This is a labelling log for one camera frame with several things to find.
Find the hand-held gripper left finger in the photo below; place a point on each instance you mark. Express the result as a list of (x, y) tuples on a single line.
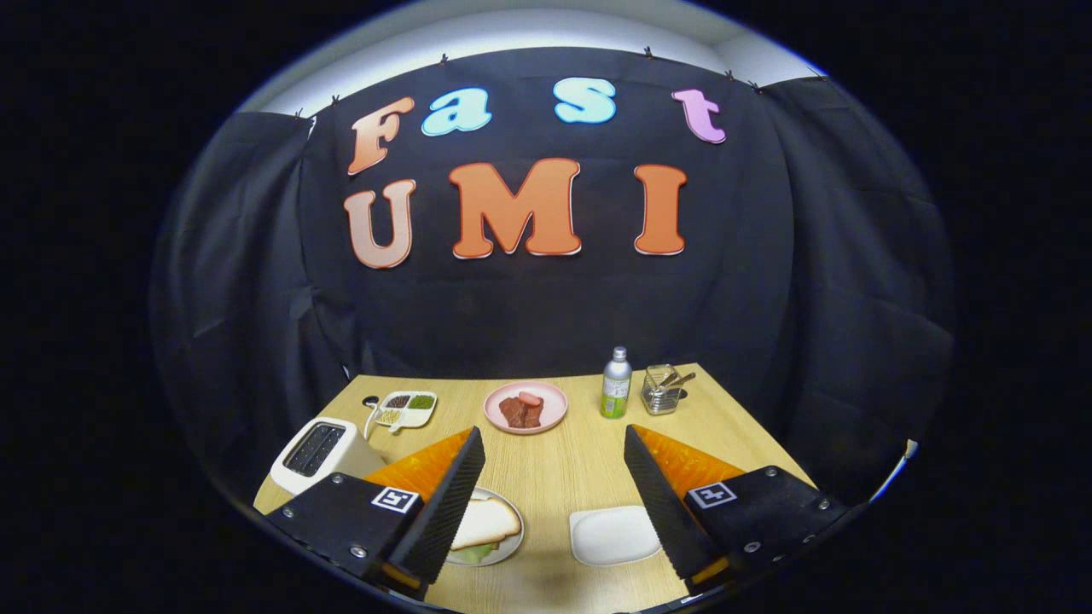
[(452, 512)]

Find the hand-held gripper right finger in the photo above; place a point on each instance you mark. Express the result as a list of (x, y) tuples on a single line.
[(657, 503)]

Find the toasted bread slice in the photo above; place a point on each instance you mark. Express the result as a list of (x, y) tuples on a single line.
[(486, 522)]

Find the green lettuce leaf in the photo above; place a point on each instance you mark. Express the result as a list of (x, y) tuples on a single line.
[(476, 553)]

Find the small white square plate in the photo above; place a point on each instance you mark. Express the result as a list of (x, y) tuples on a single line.
[(610, 537)]

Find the round white plate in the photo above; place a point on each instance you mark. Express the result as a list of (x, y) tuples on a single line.
[(510, 550)]

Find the white divided dish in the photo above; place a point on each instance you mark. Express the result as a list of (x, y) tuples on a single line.
[(418, 417)]

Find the yellow beans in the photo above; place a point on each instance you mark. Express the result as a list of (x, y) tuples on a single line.
[(391, 417)]

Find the green beans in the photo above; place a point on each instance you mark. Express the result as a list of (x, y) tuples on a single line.
[(423, 402)]

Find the white toaster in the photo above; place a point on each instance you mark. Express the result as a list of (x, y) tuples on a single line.
[(350, 459)]

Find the brown meat pieces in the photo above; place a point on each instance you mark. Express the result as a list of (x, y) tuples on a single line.
[(516, 414)]

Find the silver bottle with green label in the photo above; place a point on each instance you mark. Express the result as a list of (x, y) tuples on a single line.
[(615, 392)]

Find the dark beans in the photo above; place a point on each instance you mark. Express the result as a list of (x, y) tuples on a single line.
[(398, 401)]

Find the red sausage piece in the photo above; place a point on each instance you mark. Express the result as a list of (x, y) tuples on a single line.
[(531, 398)]

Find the pink plate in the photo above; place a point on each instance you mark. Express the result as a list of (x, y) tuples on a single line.
[(553, 397)]

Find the black backdrop cloth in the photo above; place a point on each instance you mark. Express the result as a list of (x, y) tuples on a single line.
[(529, 315)]

